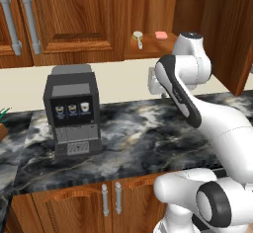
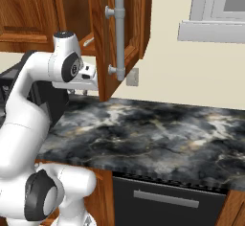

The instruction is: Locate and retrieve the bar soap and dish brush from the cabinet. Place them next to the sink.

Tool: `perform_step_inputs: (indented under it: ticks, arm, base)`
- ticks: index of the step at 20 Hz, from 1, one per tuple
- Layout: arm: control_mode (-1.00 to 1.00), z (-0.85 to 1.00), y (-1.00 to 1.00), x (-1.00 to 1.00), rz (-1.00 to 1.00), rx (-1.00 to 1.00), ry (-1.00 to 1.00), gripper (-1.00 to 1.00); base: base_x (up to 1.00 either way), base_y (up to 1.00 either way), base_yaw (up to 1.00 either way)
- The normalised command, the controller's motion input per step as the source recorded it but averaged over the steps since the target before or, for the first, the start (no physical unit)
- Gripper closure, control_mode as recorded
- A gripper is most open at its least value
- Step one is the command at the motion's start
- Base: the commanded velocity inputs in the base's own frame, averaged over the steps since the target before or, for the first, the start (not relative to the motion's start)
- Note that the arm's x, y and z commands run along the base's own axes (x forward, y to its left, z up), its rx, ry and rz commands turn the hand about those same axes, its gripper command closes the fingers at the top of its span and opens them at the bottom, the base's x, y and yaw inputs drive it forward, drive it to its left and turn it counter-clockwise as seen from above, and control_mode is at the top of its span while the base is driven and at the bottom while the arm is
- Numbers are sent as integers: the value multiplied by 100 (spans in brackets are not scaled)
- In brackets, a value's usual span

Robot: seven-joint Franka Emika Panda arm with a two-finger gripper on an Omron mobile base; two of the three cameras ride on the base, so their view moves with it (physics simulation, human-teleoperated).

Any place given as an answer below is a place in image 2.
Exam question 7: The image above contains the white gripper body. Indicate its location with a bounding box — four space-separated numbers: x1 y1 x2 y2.
51 75 100 91

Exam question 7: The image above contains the open wooden cabinet door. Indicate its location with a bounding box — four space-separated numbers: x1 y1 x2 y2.
90 0 154 102

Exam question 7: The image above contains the closed wooden cabinet door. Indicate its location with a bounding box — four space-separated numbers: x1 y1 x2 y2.
0 0 61 54

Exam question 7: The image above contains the black countertop appliance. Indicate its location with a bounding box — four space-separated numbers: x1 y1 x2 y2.
0 52 71 129

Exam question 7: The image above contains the black dishwasher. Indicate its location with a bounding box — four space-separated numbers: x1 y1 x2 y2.
112 174 228 226

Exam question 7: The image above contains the grey wall socket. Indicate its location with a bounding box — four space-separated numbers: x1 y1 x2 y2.
125 67 140 87

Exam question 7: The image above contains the grey bar door handle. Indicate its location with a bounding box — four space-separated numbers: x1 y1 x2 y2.
104 0 126 82

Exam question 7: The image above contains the wooden wall cabinet body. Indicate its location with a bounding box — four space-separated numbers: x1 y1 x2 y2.
52 0 98 57

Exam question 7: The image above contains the grey dishwasher handle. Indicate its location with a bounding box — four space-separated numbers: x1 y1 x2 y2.
132 190 201 210

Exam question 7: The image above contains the grey window frame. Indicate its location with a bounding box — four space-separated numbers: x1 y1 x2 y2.
177 0 245 44

